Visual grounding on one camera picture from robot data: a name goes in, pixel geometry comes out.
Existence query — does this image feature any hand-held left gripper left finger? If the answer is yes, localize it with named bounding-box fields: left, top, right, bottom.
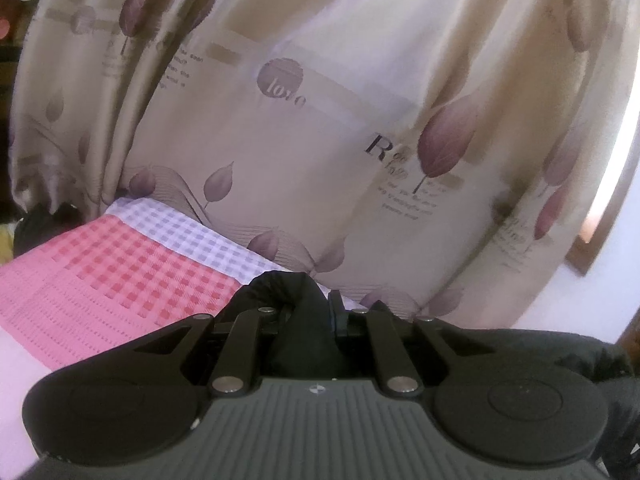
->
left=132, top=305, right=278, bottom=398

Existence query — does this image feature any dark cloth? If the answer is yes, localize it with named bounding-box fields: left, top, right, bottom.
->
left=12, top=202, right=97, bottom=257

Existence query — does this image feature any red patterned cloth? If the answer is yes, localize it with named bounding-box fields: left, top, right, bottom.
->
left=0, top=2, right=16, bottom=43

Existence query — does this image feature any pink checked bed sheet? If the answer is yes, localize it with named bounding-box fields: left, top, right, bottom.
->
left=0, top=196, right=373, bottom=478

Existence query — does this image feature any beige leaf print curtain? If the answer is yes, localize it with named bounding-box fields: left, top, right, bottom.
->
left=7, top=0, right=640, bottom=328

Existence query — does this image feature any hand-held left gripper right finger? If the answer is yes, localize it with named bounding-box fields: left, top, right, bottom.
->
left=327, top=290, right=497, bottom=399

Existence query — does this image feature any wooden window frame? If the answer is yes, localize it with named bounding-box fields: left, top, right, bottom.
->
left=564, top=150, right=636, bottom=277

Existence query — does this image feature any black garment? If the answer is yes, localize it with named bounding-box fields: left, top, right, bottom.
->
left=227, top=270, right=640, bottom=480

